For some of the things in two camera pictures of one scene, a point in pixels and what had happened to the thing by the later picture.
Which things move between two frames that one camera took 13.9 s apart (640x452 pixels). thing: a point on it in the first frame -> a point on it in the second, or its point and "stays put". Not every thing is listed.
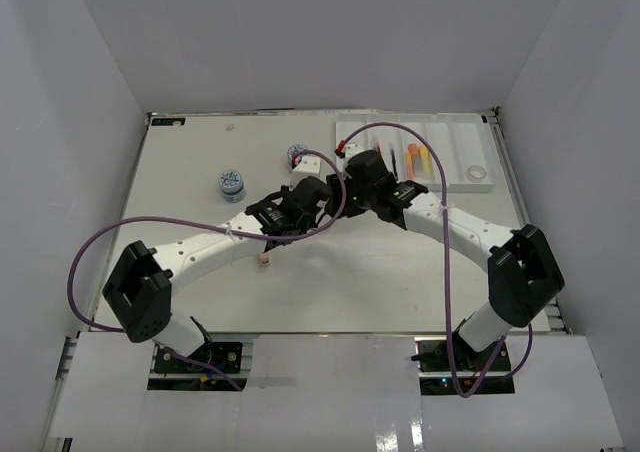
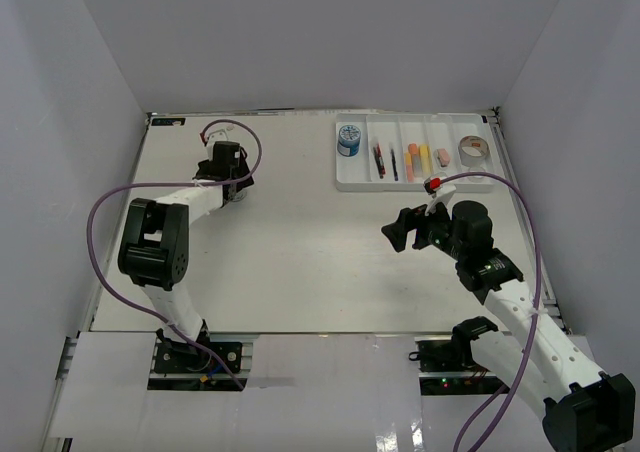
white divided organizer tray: x=464 y=139 stays put
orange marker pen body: x=416 y=158 stays put
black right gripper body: x=356 y=200 -> x=437 y=229
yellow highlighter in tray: x=426 y=160 stays put
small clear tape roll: x=476 y=173 stays put
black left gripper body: x=304 y=227 -> x=242 y=170
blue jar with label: x=293 y=156 -> x=349 y=136
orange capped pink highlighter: x=409 y=165 stays put
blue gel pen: x=394 y=164 stays put
